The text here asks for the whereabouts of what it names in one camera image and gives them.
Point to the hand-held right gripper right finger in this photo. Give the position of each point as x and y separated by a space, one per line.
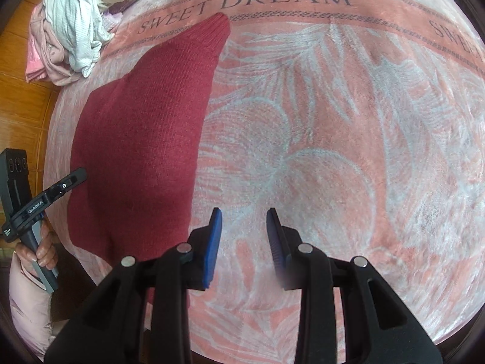
276 246

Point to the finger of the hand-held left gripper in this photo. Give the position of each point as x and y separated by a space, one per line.
66 184

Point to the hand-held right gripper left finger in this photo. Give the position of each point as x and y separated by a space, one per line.
212 250

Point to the dark red knit sweater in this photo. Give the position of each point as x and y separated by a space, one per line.
144 129

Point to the person's left forearm pink sleeve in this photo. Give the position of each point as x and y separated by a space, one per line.
28 307

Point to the person's left hand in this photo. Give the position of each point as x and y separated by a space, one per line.
39 252

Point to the pink printed blanket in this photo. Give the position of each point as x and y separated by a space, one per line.
341 140

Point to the light pink garment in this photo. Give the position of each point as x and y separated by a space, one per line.
47 57

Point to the white striped garment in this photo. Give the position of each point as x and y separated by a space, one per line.
72 26

